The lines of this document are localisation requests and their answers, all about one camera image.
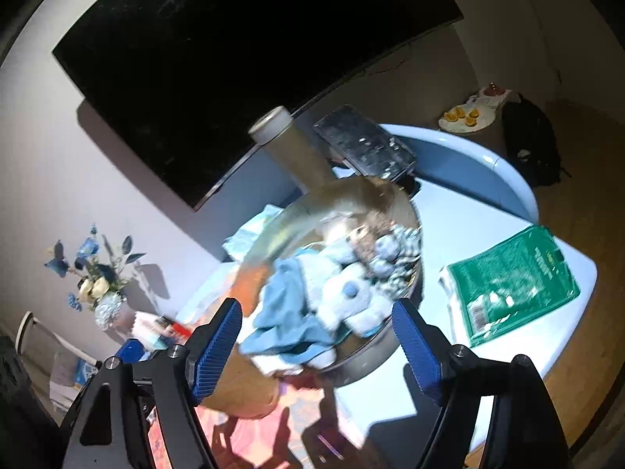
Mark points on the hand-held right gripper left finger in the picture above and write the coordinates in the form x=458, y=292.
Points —
x=215, y=347

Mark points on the black backpack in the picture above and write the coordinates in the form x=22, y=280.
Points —
x=530, y=141

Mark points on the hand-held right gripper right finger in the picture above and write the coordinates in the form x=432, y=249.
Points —
x=415, y=351

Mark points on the black phone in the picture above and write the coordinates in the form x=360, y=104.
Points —
x=364, y=144

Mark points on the white plush toy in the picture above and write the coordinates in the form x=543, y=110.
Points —
x=361, y=303

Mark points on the white ribbed vase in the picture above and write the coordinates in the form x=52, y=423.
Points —
x=110, y=317

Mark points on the floral tablecloth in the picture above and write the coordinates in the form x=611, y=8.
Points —
x=273, y=435

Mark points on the brown fuzzy scrunchie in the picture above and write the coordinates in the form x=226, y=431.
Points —
x=376, y=227

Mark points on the green flat packet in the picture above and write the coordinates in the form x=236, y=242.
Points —
x=512, y=283

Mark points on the printed flat packet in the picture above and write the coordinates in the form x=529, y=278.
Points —
x=151, y=325

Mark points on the round bowl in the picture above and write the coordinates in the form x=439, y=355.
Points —
x=376, y=359

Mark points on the checked scrunchie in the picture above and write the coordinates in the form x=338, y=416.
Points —
x=390, y=254

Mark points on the blue cloth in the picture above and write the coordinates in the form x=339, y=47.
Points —
x=283, y=303

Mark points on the white plate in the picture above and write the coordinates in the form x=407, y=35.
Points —
x=481, y=116

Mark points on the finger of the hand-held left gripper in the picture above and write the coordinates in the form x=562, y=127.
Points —
x=129, y=350

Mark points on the black flat screen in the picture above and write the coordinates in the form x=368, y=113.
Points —
x=219, y=58

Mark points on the white chair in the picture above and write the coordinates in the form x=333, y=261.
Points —
x=19, y=332

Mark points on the beige thermos bottle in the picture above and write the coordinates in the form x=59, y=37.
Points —
x=298, y=156

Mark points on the blue and white artificial flowers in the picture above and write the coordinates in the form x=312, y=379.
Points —
x=93, y=283

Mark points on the small side table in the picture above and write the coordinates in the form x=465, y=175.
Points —
x=488, y=144

